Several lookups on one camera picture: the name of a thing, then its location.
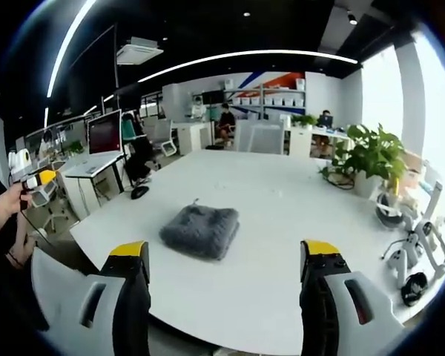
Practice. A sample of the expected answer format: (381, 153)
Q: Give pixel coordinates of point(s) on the grey fluffy towel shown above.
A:
(198, 230)

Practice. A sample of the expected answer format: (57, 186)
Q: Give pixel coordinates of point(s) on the person's left hand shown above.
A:
(7, 202)

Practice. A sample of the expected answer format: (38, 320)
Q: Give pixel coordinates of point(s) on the white swivel chair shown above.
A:
(46, 200)

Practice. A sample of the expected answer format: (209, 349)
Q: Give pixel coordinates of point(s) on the white office desk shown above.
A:
(92, 167)

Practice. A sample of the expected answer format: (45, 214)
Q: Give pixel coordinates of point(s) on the computer monitor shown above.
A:
(104, 133)

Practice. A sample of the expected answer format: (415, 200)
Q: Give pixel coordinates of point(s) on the white handheld controller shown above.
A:
(402, 256)

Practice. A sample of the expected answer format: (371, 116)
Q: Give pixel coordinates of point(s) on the person's dark clothing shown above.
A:
(3, 289)

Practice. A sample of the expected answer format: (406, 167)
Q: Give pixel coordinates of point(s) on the white headset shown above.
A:
(389, 211)

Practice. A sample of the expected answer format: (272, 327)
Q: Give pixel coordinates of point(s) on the straight ceiling light strip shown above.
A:
(65, 48)

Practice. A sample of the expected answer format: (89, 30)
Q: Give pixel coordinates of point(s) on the white mesh office chair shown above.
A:
(163, 135)
(259, 136)

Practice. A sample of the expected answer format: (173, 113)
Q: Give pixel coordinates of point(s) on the green potted plant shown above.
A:
(371, 155)

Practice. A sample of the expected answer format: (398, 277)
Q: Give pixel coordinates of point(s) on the ceiling air conditioner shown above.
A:
(139, 50)

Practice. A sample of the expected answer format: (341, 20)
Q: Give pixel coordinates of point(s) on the black screen on stand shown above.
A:
(212, 98)

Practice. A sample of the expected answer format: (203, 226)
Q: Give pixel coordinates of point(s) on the dark laptop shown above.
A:
(326, 121)

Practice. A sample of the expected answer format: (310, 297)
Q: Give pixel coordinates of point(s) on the small green plant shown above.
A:
(305, 119)

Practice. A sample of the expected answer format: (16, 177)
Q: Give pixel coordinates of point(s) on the shelf rack with white bins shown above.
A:
(267, 98)

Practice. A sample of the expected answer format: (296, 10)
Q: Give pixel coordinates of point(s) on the curved ceiling light strip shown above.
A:
(244, 55)

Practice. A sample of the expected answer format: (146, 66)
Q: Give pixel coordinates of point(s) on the ceiling spotlight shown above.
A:
(352, 18)

